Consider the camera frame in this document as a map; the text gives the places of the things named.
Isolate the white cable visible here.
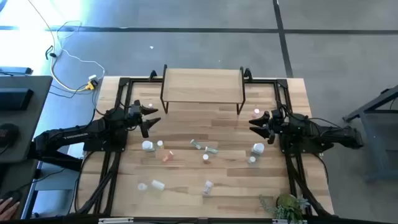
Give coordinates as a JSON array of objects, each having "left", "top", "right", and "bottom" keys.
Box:
[{"left": 55, "top": 20, "right": 106, "bottom": 82}]

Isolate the black computer mouse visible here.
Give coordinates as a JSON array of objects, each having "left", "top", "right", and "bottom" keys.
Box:
[{"left": 0, "top": 190, "right": 22, "bottom": 206}]

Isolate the grey desk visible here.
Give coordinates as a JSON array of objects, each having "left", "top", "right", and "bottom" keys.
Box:
[{"left": 0, "top": 75, "right": 53, "bottom": 164}]

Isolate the wooden shelf black metal frame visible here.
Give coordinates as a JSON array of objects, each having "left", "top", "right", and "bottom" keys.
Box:
[{"left": 160, "top": 64, "right": 247, "bottom": 115}]

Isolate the black round puck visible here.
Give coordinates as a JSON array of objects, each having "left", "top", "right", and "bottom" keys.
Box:
[{"left": 0, "top": 123, "right": 20, "bottom": 149}]

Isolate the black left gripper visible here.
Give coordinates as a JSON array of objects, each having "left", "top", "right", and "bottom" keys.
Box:
[{"left": 124, "top": 105, "right": 162, "bottom": 139}]

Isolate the black rectangular box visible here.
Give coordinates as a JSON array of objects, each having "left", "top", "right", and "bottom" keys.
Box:
[{"left": 0, "top": 88, "right": 34, "bottom": 111}]

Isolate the large white medicine bottle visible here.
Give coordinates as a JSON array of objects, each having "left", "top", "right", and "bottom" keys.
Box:
[
  {"left": 250, "top": 142, "right": 266, "bottom": 157},
  {"left": 141, "top": 140, "right": 155, "bottom": 153}
]

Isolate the dark flat bar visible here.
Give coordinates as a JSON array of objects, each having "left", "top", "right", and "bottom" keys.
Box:
[{"left": 0, "top": 66, "right": 34, "bottom": 77}]

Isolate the black cable bundle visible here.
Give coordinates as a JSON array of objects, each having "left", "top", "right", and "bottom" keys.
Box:
[
  {"left": 74, "top": 167, "right": 108, "bottom": 215},
  {"left": 292, "top": 167, "right": 335, "bottom": 218}
]

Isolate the grey-blue metal table frame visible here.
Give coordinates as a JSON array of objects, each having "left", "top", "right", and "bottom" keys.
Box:
[{"left": 343, "top": 84, "right": 398, "bottom": 183}]

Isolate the person's hand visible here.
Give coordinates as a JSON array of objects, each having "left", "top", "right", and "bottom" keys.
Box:
[{"left": 0, "top": 197, "right": 21, "bottom": 221}]

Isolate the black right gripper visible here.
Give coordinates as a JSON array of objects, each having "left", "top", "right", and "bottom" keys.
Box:
[{"left": 248, "top": 110, "right": 285, "bottom": 145}]

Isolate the yellow cable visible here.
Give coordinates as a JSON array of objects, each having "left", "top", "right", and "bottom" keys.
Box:
[{"left": 26, "top": 0, "right": 91, "bottom": 93}]

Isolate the black metal table frame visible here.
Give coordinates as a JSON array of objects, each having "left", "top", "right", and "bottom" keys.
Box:
[{"left": 74, "top": 77, "right": 335, "bottom": 224}]

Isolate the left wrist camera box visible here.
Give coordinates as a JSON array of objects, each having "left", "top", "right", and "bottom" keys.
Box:
[{"left": 129, "top": 99, "right": 144, "bottom": 118}]

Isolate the clear bottle with blue pills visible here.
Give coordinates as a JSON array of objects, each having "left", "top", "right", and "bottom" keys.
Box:
[{"left": 201, "top": 180, "right": 215, "bottom": 197}]

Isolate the small green potted plant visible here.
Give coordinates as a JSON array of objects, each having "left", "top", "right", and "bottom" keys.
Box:
[{"left": 259, "top": 193, "right": 312, "bottom": 224}]

